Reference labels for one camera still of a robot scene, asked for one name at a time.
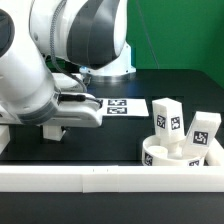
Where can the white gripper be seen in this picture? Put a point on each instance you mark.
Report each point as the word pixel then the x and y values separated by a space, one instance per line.
pixel 77 110

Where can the white round stool seat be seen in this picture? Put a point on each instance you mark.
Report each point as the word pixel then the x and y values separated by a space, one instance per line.
pixel 155 154

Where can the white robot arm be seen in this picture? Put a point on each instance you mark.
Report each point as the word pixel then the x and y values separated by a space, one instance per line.
pixel 88 33

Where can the white marker sheet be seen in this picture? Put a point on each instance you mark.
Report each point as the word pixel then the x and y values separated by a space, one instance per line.
pixel 124 107

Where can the white front fence bar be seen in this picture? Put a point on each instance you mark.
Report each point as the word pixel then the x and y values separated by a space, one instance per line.
pixel 119 179

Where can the white fence bar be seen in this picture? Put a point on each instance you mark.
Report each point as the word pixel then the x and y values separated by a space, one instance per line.
pixel 119 179
pixel 4 137

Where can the white left fence bar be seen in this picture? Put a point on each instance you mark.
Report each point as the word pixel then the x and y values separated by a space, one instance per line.
pixel 4 137

